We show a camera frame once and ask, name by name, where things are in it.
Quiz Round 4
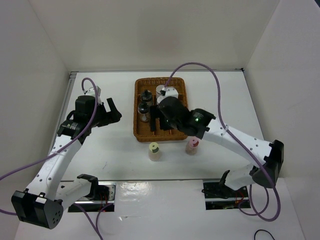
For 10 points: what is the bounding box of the black cable on floor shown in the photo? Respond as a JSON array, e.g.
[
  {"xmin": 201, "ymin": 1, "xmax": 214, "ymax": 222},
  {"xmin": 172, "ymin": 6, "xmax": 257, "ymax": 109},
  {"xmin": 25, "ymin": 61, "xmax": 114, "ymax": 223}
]
[{"xmin": 254, "ymin": 229, "xmax": 276, "ymax": 240}]

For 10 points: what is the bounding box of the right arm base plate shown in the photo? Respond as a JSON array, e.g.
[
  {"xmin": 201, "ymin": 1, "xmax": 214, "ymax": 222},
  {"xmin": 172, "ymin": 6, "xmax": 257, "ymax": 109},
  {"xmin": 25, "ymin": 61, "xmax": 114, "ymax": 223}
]
[{"xmin": 201, "ymin": 180, "xmax": 251, "ymax": 210}]

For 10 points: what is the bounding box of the blue label shaker silver lid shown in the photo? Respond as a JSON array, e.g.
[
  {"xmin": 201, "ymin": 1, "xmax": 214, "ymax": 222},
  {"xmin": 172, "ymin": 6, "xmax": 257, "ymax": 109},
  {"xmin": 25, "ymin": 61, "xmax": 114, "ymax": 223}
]
[{"xmin": 155, "ymin": 85, "xmax": 166, "ymax": 105}]

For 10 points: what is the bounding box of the yellow lid spice jar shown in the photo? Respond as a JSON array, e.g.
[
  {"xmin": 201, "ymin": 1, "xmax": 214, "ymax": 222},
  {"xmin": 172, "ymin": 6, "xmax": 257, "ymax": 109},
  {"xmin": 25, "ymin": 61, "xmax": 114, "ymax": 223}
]
[{"xmin": 148, "ymin": 142, "xmax": 161, "ymax": 162}]

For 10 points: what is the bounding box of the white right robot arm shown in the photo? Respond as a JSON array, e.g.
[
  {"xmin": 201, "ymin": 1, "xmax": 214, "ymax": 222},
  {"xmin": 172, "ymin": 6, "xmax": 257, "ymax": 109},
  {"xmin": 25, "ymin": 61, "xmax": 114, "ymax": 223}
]
[{"xmin": 157, "ymin": 96, "xmax": 284, "ymax": 197}]

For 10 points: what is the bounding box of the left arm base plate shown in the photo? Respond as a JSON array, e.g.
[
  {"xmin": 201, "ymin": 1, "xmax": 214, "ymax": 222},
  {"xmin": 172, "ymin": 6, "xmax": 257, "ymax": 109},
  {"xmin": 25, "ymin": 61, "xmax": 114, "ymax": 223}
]
[{"xmin": 67, "ymin": 181, "xmax": 117, "ymax": 213}]

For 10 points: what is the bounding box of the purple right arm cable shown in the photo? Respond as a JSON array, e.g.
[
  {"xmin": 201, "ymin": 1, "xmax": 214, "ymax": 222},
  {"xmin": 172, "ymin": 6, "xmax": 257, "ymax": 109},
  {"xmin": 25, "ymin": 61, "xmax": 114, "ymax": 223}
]
[{"xmin": 161, "ymin": 62, "xmax": 281, "ymax": 222}]

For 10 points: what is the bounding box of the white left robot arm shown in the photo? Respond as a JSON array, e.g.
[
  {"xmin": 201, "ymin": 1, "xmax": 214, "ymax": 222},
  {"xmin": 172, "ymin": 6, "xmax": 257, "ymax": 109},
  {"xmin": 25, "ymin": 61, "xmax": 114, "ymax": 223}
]
[{"xmin": 11, "ymin": 95, "xmax": 122, "ymax": 229}]

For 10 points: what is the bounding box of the brown wicker divided basket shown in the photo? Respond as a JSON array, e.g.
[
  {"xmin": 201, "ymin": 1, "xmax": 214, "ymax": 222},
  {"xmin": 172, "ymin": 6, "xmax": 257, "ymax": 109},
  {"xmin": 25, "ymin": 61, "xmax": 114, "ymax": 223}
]
[{"xmin": 133, "ymin": 77, "xmax": 187, "ymax": 143}]

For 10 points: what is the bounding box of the black top glass condiment bottle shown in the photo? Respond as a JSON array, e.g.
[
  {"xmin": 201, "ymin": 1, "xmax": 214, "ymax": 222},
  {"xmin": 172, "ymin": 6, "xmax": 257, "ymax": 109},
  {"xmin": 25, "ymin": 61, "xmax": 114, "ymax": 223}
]
[{"xmin": 137, "ymin": 101, "xmax": 150, "ymax": 123}]

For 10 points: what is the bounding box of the pink lid spice jar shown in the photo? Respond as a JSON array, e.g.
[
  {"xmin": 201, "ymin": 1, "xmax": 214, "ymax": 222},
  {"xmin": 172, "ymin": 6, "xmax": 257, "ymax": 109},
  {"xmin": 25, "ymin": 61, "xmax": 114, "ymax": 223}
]
[{"xmin": 185, "ymin": 136, "xmax": 200, "ymax": 156}]

